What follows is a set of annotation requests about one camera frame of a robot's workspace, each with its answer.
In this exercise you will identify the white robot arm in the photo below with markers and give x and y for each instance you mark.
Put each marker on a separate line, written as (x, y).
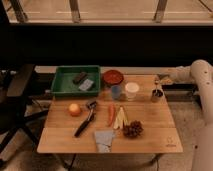
(201, 73)

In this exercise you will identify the black handled peeler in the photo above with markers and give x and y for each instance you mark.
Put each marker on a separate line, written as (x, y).
(91, 105)

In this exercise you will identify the white plastic cup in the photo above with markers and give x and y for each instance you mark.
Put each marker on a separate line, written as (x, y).
(131, 90)

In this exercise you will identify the grey sponge in tray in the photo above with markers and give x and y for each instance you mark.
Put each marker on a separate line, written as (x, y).
(86, 85)

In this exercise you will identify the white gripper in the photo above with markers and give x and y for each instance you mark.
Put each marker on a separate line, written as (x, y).
(180, 74)

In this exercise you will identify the orange carrot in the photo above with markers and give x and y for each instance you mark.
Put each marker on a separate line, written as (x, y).
(111, 113)

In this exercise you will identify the blue plastic cup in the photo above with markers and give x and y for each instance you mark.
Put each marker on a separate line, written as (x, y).
(116, 92)

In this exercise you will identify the black rectangular block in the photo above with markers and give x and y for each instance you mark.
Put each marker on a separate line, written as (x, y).
(79, 77)

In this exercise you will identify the grey folded cloth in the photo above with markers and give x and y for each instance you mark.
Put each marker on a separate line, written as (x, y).
(104, 140)

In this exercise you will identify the red bowl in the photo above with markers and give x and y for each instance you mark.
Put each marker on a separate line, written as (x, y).
(113, 77)

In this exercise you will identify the green plastic tray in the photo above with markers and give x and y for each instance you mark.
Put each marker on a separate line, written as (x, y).
(83, 80)

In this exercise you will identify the wooden folding table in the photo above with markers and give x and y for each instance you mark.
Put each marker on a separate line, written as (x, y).
(66, 114)

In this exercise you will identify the black office chair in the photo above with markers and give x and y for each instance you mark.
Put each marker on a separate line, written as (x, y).
(13, 107)

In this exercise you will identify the orange round fruit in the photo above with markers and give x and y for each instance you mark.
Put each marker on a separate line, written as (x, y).
(74, 109)

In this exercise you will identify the small metal cup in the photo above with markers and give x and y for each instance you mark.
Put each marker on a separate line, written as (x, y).
(156, 95)

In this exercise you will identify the brown pine cone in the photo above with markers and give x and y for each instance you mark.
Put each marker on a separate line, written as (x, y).
(133, 130)

